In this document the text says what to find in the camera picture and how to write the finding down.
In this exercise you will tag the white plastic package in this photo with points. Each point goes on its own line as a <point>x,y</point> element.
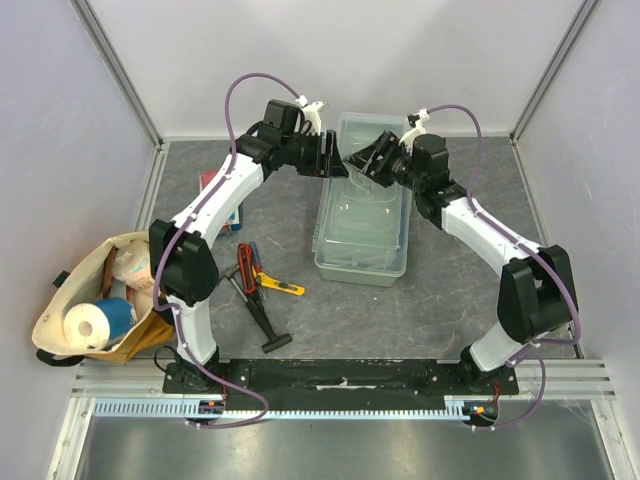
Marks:
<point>132,266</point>

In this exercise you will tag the translucent green tool box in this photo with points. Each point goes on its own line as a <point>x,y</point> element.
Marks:
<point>362,230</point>

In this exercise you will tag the red box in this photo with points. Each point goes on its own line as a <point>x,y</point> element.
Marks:
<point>209,181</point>

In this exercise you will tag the yellow utility knife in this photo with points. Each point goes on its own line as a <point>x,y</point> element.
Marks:
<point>269,282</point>

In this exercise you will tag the white paper roll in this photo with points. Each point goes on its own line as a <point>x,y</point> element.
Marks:
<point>86,326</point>

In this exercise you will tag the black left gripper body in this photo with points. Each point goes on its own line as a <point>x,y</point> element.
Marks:
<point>321,165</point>

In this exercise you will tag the beige canvas tote bag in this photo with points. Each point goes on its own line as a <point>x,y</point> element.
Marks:
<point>90,281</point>

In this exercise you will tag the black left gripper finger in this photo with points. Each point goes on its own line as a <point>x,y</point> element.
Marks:
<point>332,146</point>
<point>339,170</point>

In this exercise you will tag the blue tape roll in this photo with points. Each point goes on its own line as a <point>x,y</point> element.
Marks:
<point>116,317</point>

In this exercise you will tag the aluminium frame post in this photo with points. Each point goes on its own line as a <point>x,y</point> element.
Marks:
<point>107,51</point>
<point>560,56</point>

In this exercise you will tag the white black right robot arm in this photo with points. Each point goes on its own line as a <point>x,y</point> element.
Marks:
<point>536,290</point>

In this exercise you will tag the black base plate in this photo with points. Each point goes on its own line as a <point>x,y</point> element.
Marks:
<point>428,375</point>

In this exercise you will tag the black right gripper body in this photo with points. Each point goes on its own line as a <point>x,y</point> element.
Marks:
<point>382,160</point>

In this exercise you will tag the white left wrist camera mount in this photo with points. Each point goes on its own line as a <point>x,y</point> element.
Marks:
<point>312,115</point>

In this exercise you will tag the blue handled screwdriver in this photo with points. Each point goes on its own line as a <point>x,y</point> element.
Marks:
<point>256,260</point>

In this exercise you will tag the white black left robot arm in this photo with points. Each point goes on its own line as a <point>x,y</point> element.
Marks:
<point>182,263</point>

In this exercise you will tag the red black utility knife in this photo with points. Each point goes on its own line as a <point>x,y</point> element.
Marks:
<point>244,259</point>

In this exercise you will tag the claw hammer black handle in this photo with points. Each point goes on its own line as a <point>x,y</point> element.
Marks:
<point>274,341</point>

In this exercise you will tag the blue white small box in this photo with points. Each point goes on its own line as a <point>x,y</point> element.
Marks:
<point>234,223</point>

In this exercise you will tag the aluminium frame post left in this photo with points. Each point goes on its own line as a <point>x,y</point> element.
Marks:
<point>107,51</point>

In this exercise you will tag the aluminium frame post right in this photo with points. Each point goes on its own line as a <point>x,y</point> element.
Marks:
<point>560,56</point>

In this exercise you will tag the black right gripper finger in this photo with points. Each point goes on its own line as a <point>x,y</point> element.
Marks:
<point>373,150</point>
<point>366,161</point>

